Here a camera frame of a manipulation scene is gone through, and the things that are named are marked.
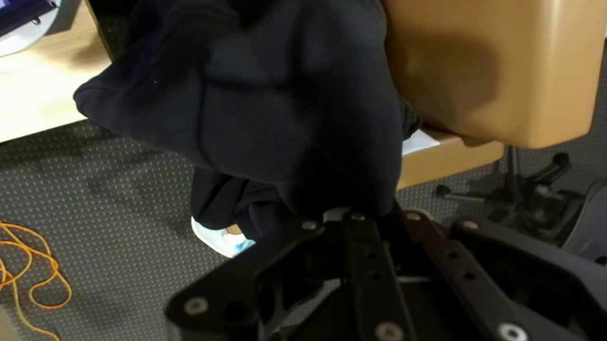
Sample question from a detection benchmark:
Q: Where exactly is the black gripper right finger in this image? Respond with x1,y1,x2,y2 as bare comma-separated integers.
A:
384,208,607,341

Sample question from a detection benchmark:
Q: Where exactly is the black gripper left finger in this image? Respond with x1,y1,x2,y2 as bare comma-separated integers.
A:
165,212,416,341

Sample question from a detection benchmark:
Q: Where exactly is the black bag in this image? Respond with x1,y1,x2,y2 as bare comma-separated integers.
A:
72,0,423,261

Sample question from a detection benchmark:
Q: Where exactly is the brown leather couch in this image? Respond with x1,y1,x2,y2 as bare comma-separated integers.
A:
382,0,607,191

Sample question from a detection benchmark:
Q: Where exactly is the white and blue shoe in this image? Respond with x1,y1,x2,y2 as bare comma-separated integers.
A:
190,216,258,259

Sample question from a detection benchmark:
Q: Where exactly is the light wooden table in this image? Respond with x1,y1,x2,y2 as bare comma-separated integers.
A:
0,2,118,146

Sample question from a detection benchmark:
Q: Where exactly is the orange cable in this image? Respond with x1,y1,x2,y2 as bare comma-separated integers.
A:
0,220,76,341

